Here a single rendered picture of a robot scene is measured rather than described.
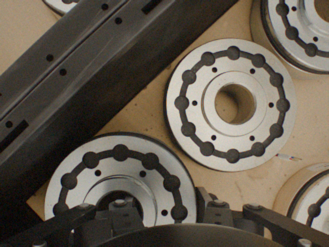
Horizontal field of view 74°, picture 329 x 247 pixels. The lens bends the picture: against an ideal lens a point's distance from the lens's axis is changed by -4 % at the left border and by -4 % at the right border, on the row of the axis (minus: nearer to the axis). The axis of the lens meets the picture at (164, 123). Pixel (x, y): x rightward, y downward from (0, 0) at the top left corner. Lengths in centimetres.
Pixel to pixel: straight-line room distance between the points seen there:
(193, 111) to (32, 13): 17
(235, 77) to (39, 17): 18
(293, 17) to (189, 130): 12
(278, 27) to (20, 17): 22
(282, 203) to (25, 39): 27
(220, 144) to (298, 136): 9
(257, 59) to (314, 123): 9
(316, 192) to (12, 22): 29
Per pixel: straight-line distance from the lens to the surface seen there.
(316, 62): 21
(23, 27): 25
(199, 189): 17
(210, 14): 19
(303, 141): 24
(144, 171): 15
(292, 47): 20
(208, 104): 16
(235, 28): 23
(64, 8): 20
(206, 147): 17
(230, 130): 17
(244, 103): 19
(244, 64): 18
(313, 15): 22
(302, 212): 21
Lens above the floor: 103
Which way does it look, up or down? 88 degrees down
